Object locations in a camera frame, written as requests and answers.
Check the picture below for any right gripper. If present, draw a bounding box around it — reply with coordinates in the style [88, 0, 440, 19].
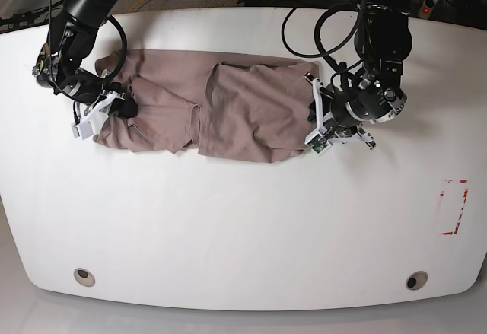
[70, 71, 138, 119]

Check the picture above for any table cable grommet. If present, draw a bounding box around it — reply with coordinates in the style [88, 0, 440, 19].
[406, 271, 428, 291]
[73, 268, 96, 288]

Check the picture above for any black tripod stand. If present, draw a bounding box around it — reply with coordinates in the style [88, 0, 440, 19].
[1, 6, 49, 33]

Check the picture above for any mauve brown T-shirt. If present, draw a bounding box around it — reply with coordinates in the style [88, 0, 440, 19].
[94, 49, 320, 163]

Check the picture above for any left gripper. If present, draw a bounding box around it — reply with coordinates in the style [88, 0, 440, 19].
[307, 73, 407, 150]

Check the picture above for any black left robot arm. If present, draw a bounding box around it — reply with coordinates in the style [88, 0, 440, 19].
[304, 0, 412, 154]

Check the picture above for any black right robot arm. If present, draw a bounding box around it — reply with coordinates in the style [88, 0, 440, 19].
[33, 0, 138, 119]

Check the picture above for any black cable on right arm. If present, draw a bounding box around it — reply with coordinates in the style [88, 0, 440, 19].
[97, 14, 129, 87]

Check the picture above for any left table cable grommet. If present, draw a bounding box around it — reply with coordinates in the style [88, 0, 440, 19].
[73, 268, 96, 288]

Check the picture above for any red tape rectangle marking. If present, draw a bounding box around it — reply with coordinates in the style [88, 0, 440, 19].
[437, 179, 469, 236]

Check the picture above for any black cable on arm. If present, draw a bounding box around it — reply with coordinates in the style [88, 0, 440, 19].
[281, 0, 368, 80]
[97, 14, 129, 87]

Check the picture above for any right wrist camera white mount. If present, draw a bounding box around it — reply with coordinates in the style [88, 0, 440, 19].
[72, 91, 118, 140]

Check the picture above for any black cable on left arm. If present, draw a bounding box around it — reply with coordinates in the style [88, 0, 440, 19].
[281, 0, 368, 80]

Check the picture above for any right table cable grommet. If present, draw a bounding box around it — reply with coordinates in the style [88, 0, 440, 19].
[406, 271, 428, 291]

